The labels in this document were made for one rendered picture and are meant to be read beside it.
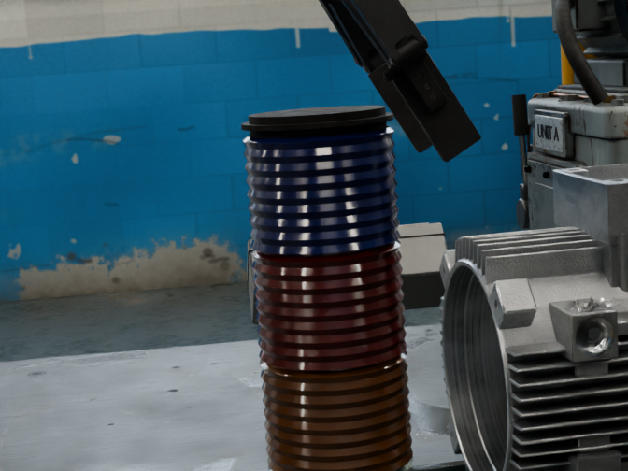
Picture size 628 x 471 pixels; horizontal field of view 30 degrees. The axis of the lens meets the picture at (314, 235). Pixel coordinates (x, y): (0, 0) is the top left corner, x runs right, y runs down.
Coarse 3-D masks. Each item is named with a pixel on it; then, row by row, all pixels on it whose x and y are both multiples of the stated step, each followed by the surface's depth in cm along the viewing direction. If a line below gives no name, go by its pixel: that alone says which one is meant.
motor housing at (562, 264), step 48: (480, 240) 78; (528, 240) 77; (576, 240) 78; (480, 288) 85; (576, 288) 75; (480, 336) 87; (528, 336) 73; (624, 336) 73; (480, 384) 87; (528, 384) 71; (576, 384) 73; (624, 384) 72; (480, 432) 86; (528, 432) 73; (576, 432) 72; (624, 432) 72
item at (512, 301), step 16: (448, 256) 84; (448, 272) 84; (496, 288) 73; (512, 288) 72; (528, 288) 73; (496, 304) 73; (512, 304) 72; (528, 304) 72; (496, 320) 73; (512, 320) 72; (528, 320) 72
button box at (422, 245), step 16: (416, 224) 102; (432, 224) 102; (400, 240) 101; (416, 240) 101; (432, 240) 101; (416, 256) 100; (432, 256) 100; (416, 272) 99; (432, 272) 99; (416, 288) 101; (432, 288) 102; (416, 304) 104; (432, 304) 105; (256, 320) 103
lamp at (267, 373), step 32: (288, 384) 45; (320, 384) 45; (352, 384) 45; (384, 384) 45; (288, 416) 46; (320, 416) 45; (352, 416) 45; (384, 416) 46; (288, 448) 46; (320, 448) 45; (352, 448) 45; (384, 448) 46
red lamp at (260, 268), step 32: (256, 256) 46; (352, 256) 44; (384, 256) 45; (256, 288) 47; (288, 288) 44; (320, 288) 44; (352, 288) 44; (384, 288) 45; (288, 320) 45; (320, 320) 44; (352, 320) 44; (384, 320) 45; (288, 352) 45; (320, 352) 45; (352, 352) 45; (384, 352) 45
